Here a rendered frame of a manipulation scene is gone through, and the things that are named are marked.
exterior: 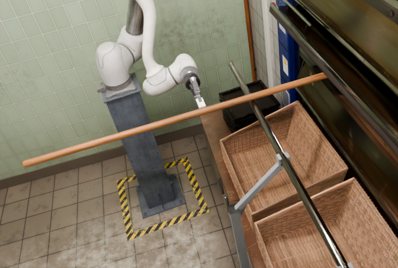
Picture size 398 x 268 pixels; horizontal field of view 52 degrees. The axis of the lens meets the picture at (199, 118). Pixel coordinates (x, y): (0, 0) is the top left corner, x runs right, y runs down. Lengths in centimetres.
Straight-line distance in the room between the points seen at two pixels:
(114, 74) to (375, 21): 138
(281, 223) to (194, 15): 159
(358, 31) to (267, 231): 97
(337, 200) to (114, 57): 135
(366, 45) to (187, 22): 165
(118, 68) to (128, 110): 28
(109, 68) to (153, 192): 102
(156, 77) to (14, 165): 188
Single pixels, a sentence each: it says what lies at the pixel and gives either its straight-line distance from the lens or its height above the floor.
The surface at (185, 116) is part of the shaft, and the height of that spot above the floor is 120.
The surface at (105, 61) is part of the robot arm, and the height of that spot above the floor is 122.
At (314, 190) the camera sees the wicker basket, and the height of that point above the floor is 76.
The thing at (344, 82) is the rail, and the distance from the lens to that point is 143.
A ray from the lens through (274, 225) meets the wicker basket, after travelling 196.
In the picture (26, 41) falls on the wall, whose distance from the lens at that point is 296.
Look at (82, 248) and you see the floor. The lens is 303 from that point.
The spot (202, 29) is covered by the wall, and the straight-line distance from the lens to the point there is 297.
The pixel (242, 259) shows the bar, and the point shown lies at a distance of 195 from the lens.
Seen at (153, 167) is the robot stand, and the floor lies 39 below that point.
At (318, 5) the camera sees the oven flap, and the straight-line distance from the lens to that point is 181.
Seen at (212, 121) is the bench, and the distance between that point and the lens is 266.
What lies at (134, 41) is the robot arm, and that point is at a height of 124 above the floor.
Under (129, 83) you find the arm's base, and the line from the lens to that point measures 239.
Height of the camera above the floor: 228
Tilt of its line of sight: 39 degrees down
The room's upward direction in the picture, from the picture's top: 13 degrees counter-clockwise
